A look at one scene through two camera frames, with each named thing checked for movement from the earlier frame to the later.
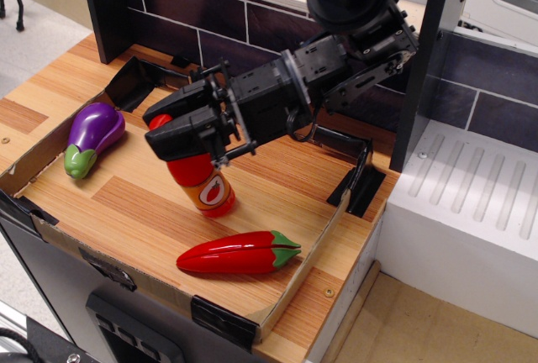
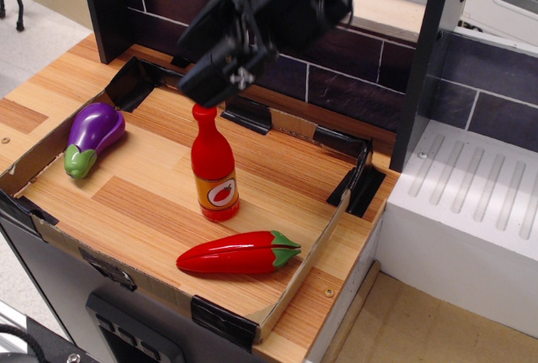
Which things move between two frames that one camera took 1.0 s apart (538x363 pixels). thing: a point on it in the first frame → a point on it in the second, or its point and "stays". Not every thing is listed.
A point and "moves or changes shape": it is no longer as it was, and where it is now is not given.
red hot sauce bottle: (200, 176) moves or changes shape
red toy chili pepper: (239, 254) stays
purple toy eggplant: (95, 128) stays
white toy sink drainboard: (461, 226) stays
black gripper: (256, 103) → (282, 9)
